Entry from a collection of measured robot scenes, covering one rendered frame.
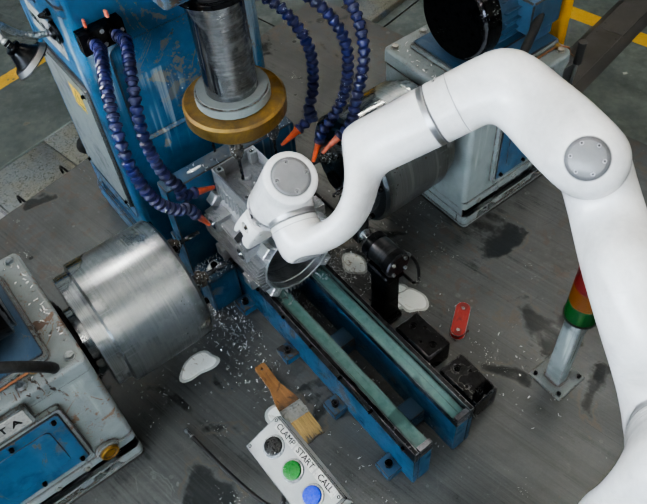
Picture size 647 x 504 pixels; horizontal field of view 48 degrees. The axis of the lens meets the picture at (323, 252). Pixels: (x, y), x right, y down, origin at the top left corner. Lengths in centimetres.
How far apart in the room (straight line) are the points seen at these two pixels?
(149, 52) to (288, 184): 45
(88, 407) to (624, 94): 274
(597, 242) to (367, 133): 34
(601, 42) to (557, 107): 274
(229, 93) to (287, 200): 25
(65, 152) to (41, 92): 106
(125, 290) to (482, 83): 67
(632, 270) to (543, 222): 83
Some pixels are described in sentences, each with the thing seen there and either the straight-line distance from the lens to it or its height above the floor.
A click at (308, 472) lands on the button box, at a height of 107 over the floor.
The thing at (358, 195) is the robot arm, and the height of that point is 137.
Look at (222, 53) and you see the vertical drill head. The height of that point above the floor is 145.
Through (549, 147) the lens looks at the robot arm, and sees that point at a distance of 93.
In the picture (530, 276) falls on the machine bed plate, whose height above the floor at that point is 80.
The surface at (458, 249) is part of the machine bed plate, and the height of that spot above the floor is 80.
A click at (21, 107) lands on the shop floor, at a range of 369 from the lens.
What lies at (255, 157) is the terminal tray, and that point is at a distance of 146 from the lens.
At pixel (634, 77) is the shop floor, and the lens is 359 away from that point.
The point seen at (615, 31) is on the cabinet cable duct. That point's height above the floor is 3.
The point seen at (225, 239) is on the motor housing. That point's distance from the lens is 145.
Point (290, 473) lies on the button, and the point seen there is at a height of 107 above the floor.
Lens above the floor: 214
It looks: 52 degrees down
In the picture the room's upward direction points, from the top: 6 degrees counter-clockwise
